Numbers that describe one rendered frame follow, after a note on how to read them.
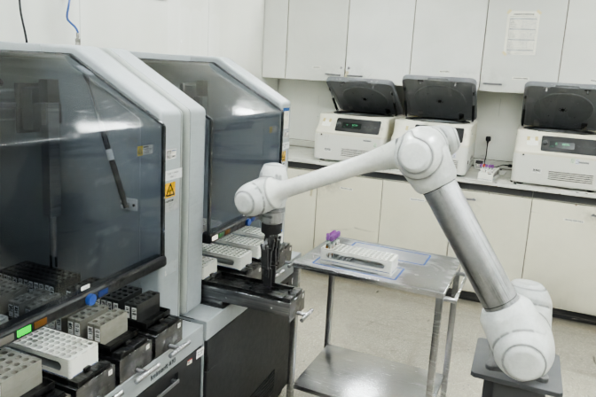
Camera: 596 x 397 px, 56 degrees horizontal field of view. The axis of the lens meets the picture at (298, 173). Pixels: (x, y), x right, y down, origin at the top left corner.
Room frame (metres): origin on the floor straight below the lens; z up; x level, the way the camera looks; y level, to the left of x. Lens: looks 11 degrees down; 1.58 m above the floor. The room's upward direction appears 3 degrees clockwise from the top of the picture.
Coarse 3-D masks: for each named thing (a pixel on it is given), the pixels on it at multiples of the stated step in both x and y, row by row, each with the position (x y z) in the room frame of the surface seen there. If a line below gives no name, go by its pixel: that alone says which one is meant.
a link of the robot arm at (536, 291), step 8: (520, 280) 1.67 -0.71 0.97; (528, 280) 1.68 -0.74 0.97; (520, 288) 1.61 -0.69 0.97; (528, 288) 1.60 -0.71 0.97; (536, 288) 1.60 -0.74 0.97; (544, 288) 1.62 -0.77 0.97; (528, 296) 1.58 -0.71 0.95; (536, 296) 1.58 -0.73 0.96; (544, 296) 1.59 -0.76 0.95; (536, 304) 1.57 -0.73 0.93; (544, 304) 1.58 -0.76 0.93; (552, 304) 1.60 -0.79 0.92; (544, 312) 1.55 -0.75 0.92; (552, 312) 1.61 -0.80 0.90
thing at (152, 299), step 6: (150, 294) 1.61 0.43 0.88; (156, 294) 1.61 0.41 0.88; (138, 300) 1.56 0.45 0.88; (144, 300) 1.56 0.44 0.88; (150, 300) 1.58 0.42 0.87; (156, 300) 1.61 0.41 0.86; (132, 306) 1.53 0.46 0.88; (138, 306) 1.53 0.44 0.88; (144, 306) 1.55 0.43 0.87; (150, 306) 1.58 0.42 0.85; (156, 306) 1.61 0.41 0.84; (132, 312) 1.53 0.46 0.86; (138, 312) 1.53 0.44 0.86; (144, 312) 1.55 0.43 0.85; (150, 312) 1.58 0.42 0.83; (156, 312) 1.61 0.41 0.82; (132, 318) 1.53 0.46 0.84; (138, 318) 1.53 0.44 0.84; (144, 318) 1.55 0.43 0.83
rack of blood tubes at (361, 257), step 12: (324, 252) 2.15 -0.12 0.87; (336, 252) 2.13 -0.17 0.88; (348, 252) 2.13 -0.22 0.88; (360, 252) 2.13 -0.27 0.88; (372, 252) 2.14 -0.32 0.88; (384, 252) 2.15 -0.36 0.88; (336, 264) 2.13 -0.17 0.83; (348, 264) 2.11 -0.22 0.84; (360, 264) 2.09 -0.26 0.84; (372, 264) 2.15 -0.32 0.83; (384, 264) 2.05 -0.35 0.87; (396, 264) 2.11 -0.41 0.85
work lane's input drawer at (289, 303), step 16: (224, 272) 2.00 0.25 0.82; (208, 288) 1.88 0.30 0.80; (224, 288) 1.87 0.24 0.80; (240, 288) 1.85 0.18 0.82; (256, 288) 1.89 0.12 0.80; (272, 288) 1.90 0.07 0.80; (288, 288) 1.90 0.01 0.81; (240, 304) 1.84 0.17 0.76; (256, 304) 1.81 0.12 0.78; (272, 304) 1.79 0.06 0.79; (288, 304) 1.77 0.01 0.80; (304, 320) 1.78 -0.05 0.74
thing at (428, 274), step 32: (416, 256) 2.30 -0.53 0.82; (448, 256) 2.32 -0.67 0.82; (416, 288) 1.94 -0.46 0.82; (448, 288) 1.98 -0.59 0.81; (320, 352) 2.43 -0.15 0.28; (352, 352) 2.45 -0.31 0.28; (448, 352) 2.28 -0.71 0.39; (288, 384) 2.14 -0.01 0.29; (320, 384) 2.16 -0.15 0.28; (352, 384) 2.17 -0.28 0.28; (384, 384) 2.19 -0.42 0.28; (416, 384) 2.20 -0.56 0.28
